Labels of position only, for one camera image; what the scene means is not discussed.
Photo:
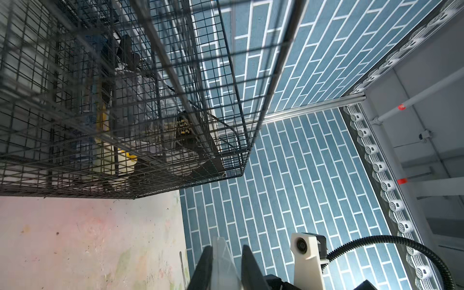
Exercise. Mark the white remote control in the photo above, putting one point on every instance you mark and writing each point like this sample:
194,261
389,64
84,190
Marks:
224,275

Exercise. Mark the black round item in basket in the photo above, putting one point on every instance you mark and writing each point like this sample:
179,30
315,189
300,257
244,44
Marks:
192,161

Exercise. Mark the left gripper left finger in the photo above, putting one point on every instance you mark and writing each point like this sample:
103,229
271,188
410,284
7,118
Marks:
202,275

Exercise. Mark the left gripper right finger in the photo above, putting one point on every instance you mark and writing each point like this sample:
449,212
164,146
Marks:
251,276

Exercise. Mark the yellow item in basket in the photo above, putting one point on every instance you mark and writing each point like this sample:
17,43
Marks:
113,163

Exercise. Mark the black wire mesh basket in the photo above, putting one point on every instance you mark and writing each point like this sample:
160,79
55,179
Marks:
122,71

